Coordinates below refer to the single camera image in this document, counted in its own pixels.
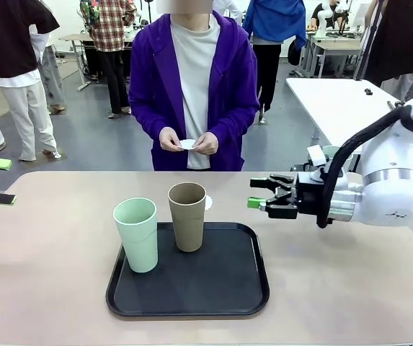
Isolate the person in black coat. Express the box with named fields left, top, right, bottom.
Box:
left=363, top=0, right=413, bottom=102

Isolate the person in black top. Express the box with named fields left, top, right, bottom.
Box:
left=0, top=0, right=63, bottom=162

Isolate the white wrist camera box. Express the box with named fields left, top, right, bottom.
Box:
left=306, top=145, right=328, bottom=166

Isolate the grey desk with robot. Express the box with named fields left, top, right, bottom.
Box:
left=305, top=30, right=365, bottom=79

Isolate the pale green plastic cup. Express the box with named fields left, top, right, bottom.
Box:
left=321, top=143, right=354, bottom=179
left=113, top=197, right=159, bottom=274

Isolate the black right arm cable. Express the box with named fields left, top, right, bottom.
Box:
left=316, top=104, right=413, bottom=229

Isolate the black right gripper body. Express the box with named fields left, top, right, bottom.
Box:
left=295, top=172, right=333, bottom=221

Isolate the person in blue jacket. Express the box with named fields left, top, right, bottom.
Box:
left=241, top=0, right=308, bottom=124

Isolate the person in plaid shirt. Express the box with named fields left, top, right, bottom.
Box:
left=79, top=0, right=137, bottom=119

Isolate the brown plastic cup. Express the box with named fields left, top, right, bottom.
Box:
left=167, top=182, right=208, bottom=252

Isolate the person's left forearm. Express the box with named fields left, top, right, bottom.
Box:
left=209, top=95, right=261, bottom=145

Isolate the grey background desk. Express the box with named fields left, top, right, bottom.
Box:
left=58, top=33, right=97, bottom=91

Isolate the black round bag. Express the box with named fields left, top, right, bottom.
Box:
left=287, top=37, right=303, bottom=67

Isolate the person's left hand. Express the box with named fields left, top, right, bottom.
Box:
left=192, top=131, right=219, bottom=156

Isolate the seated person in black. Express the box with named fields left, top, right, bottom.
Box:
left=308, top=0, right=340, bottom=30

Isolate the person's right forearm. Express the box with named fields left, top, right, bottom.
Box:
left=129, top=92, right=173, bottom=143

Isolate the white table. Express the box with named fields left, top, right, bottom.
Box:
left=285, top=77, right=413, bottom=173

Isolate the black plastic tray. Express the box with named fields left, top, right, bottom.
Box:
left=105, top=221, right=270, bottom=318

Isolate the person's right hand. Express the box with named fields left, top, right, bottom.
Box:
left=158, top=126, right=185, bottom=152

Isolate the person in white shirt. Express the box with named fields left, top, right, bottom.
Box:
left=213, top=0, right=243, bottom=26

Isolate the person in grey trousers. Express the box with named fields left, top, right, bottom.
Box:
left=29, top=25, right=66, bottom=113

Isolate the person in purple hoodie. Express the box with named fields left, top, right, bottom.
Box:
left=128, top=0, right=261, bottom=172

